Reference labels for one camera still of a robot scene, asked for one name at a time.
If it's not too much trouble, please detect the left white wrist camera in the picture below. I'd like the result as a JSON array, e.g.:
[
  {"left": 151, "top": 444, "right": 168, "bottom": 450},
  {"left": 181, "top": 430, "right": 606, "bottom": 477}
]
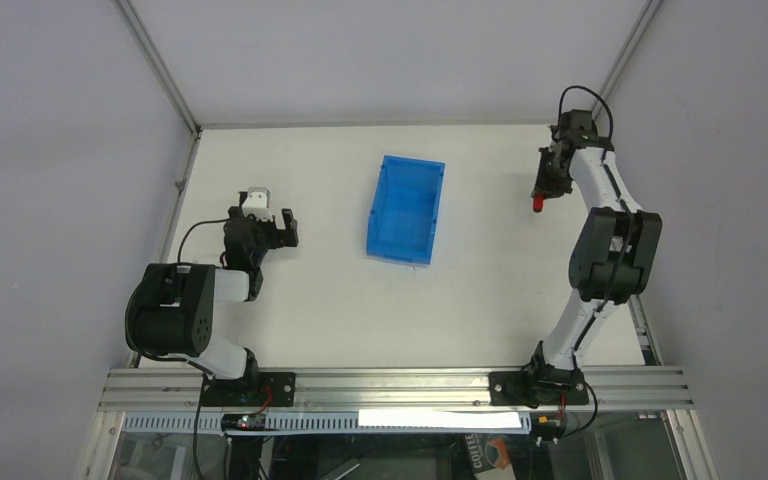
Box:
[{"left": 241, "top": 187, "right": 274, "bottom": 222}]

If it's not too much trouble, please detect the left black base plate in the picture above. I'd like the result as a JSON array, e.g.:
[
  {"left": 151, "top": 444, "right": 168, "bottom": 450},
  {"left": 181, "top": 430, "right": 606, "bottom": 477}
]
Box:
[{"left": 199, "top": 371, "right": 297, "bottom": 408}]

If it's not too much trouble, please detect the white slotted cable duct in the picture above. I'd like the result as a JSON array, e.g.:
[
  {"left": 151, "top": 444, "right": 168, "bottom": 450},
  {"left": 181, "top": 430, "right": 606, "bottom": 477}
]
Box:
[{"left": 123, "top": 409, "right": 532, "bottom": 436}]

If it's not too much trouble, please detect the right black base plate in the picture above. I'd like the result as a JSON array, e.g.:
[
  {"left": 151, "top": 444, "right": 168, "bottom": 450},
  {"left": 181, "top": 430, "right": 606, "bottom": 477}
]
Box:
[{"left": 488, "top": 370, "right": 590, "bottom": 408}]

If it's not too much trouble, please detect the red handled screwdriver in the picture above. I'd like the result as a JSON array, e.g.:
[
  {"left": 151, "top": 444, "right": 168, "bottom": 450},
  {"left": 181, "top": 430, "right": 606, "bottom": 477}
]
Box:
[{"left": 532, "top": 194, "right": 545, "bottom": 213}]

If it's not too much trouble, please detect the aluminium mounting rail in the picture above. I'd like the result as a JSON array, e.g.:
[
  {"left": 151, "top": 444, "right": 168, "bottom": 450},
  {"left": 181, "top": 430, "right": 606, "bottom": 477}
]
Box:
[{"left": 98, "top": 366, "right": 694, "bottom": 413}]

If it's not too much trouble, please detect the blue plastic bin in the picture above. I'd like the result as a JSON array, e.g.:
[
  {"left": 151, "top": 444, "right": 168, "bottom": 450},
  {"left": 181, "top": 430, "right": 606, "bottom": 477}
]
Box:
[{"left": 366, "top": 155, "right": 445, "bottom": 265}]

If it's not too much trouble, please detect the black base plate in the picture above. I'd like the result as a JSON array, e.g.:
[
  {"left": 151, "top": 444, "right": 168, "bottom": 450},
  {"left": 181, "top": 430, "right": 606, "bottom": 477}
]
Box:
[
  {"left": 199, "top": 371, "right": 297, "bottom": 408},
  {"left": 488, "top": 370, "right": 590, "bottom": 408}
]

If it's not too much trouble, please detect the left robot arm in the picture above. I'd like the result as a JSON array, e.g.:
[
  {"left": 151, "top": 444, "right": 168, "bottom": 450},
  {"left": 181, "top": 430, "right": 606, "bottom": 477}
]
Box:
[{"left": 125, "top": 187, "right": 299, "bottom": 394}]

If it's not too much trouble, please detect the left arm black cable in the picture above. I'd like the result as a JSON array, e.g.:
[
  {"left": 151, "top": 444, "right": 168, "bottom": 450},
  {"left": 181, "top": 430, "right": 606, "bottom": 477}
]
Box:
[{"left": 176, "top": 218, "right": 232, "bottom": 265}]

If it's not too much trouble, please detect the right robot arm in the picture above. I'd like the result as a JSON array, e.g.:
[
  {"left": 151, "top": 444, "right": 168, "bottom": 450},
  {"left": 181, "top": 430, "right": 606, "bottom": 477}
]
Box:
[{"left": 524, "top": 109, "right": 663, "bottom": 390}]

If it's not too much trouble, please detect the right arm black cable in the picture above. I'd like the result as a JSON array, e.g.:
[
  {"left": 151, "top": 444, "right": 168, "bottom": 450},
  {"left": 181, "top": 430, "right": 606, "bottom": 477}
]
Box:
[{"left": 558, "top": 84, "right": 616, "bottom": 142}]

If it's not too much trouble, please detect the coffee labelled box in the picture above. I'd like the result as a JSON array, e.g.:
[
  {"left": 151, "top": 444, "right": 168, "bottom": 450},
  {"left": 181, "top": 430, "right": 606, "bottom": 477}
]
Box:
[{"left": 464, "top": 433, "right": 510, "bottom": 474}]

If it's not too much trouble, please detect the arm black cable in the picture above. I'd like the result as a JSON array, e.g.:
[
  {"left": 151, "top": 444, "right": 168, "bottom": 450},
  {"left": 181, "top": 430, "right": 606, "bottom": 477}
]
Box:
[
  {"left": 558, "top": 84, "right": 616, "bottom": 142},
  {"left": 176, "top": 218, "right": 232, "bottom": 265}
]

